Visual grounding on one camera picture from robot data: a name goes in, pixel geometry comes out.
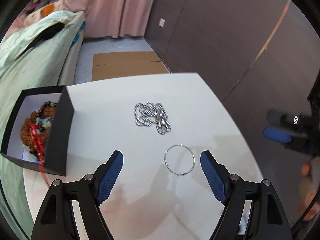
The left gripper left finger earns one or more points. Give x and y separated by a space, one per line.
106 176

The person's right hand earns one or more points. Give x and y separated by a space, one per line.
309 184

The pink curtain right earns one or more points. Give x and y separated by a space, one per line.
113 18

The orange box on pillow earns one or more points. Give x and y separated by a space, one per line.
47 10

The flat brown cardboard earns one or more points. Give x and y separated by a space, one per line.
123 64

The white wall socket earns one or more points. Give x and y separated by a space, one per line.
161 23

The green bed blanket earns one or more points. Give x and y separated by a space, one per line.
30 58

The black jewelry box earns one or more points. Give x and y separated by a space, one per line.
55 152

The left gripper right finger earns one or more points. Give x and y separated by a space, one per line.
216 175

